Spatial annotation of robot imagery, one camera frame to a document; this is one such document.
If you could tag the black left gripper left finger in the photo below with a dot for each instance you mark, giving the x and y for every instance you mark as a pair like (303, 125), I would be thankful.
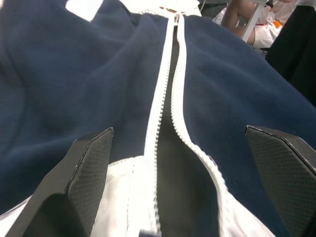
(81, 182)

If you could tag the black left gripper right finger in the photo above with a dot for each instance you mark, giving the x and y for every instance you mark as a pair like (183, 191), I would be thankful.
(284, 170)

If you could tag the navy fleece jacket white zipper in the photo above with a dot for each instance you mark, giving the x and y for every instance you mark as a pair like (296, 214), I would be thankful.
(74, 79)

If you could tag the black fabric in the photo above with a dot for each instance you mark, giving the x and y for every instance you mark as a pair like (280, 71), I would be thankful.
(296, 47)

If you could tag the white table leg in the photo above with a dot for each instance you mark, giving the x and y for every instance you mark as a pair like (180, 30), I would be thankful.
(251, 22)

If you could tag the seated person in white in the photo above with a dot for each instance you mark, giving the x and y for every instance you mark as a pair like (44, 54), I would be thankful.
(249, 19)

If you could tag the white zipper slider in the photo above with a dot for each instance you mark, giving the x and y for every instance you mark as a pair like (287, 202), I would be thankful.
(176, 19)

